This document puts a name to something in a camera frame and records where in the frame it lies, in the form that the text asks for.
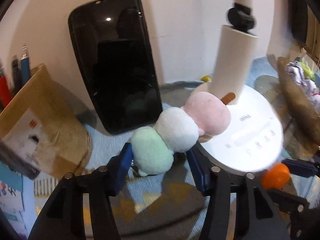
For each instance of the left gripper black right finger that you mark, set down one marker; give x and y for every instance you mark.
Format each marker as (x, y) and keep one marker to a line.
(256, 214)

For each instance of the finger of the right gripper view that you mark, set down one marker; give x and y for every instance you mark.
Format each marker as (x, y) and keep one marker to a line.
(302, 168)

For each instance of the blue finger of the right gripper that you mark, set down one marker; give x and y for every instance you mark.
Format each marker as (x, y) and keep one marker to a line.
(304, 221)

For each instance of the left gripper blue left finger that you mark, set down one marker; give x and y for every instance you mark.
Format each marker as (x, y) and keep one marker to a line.
(62, 216)

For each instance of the orange fruit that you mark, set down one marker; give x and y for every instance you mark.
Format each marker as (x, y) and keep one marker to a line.
(275, 177)

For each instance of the paper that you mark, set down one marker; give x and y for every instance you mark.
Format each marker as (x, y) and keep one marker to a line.
(303, 77)

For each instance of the upright blue white books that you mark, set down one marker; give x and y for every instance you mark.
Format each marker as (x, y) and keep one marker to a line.
(17, 201)

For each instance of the amber ribbed glass bowl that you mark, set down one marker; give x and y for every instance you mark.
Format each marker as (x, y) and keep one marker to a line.
(301, 110)

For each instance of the white desk lamp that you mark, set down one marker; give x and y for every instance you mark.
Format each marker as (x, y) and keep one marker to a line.
(254, 139)

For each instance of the brown paper pen holder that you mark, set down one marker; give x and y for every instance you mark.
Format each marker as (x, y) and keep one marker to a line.
(39, 127)

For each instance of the black smartphone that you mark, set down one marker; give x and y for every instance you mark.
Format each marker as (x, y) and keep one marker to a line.
(112, 48)

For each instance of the black wall television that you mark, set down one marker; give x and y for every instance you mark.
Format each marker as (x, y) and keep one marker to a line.
(304, 23)

